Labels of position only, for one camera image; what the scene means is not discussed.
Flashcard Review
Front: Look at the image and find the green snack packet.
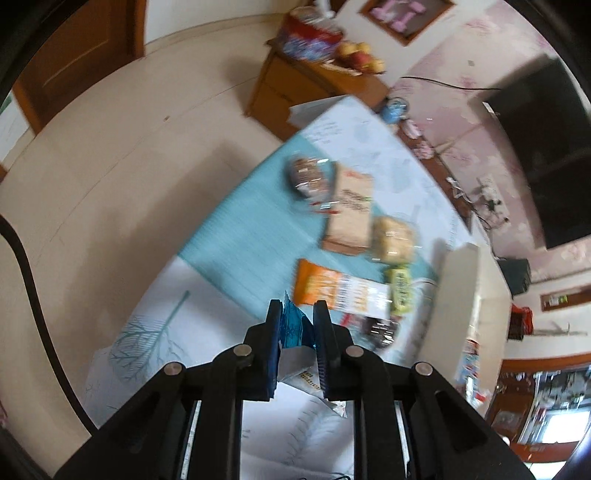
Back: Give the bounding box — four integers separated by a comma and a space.
386, 265, 413, 316

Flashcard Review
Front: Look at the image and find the red gift bag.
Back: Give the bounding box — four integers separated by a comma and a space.
276, 6, 345, 62

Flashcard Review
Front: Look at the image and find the black wall television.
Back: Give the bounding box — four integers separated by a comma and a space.
483, 59, 590, 249

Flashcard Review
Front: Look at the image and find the clear packet of nuts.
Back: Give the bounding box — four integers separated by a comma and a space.
287, 155, 334, 201

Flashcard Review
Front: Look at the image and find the fruit bowl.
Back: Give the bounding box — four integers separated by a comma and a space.
335, 41, 386, 75

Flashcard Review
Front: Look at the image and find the small blue white snack packet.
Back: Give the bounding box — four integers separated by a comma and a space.
277, 294, 346, 418

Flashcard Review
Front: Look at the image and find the white power strip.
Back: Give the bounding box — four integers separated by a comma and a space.
477, 174, 509, 221

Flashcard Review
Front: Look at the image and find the beige paper snack box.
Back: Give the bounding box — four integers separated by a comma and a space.
321, 162, 374, 256

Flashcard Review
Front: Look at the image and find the pink dumbbell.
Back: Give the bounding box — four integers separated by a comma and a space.
370, 0, 426, 33

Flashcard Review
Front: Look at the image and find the black air fryer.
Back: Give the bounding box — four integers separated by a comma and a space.
497, 258, 531, 297

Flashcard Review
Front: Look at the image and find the brown white snack packet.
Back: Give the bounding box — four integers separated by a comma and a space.
341, 314, 400, 351

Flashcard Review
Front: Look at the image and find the wooden tv cabinet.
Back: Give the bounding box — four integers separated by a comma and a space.
244, 38, 477, 232

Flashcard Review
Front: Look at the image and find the orange white oats bar packet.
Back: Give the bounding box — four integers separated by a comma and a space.
291, 259, 391, 320

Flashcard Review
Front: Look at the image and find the white plastic bin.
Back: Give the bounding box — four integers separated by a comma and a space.
416, 243, 512, 414

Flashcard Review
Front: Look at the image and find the blue jar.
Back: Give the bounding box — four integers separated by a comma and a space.
380, 97, 409, 125

